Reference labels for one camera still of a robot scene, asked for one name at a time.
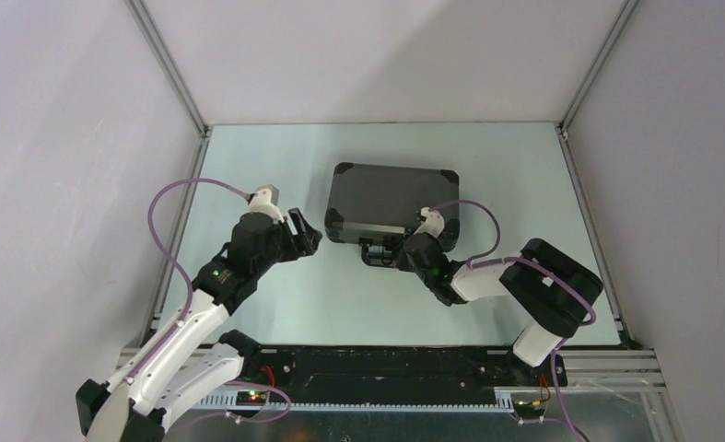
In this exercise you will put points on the black poker set case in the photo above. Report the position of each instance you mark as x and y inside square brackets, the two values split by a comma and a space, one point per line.
[377, 207]

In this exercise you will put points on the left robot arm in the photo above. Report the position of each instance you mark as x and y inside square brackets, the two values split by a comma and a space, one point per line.
[143, 399]

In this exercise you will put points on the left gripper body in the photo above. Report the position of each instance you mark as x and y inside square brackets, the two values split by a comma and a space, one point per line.
[284, 246]

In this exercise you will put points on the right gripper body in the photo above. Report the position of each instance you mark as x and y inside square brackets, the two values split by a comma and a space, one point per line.
[403, 264]

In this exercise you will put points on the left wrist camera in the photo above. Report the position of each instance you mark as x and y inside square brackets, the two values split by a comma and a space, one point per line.
[264, 201]

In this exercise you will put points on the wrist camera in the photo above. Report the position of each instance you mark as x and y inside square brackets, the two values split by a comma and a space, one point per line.
[264, 201]
[432, 222]

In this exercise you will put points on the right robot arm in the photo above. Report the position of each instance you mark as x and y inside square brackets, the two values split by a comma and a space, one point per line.
[556, 291]

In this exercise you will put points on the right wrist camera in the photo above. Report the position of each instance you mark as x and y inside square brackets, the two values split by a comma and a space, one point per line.
[432, 222]

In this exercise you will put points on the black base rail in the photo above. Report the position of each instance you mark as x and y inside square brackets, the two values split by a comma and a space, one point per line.
[397, 375]

